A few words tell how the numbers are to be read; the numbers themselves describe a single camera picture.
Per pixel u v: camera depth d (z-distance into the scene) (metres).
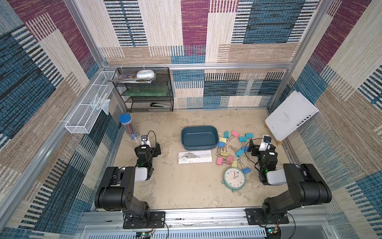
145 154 0.71
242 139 1.03
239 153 0.96
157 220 0.73
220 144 0.97
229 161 0.90
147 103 1.19
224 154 0.95
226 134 1.05
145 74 0.89
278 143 0.97
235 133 1.05
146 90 1.04
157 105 1.10
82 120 0.91
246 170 0.88
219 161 0.92
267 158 0.69
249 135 1.06
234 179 0.84
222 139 1.02
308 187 0.45
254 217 0.73
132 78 0.92
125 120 0.92
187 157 0.94
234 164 0.91
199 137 1.05
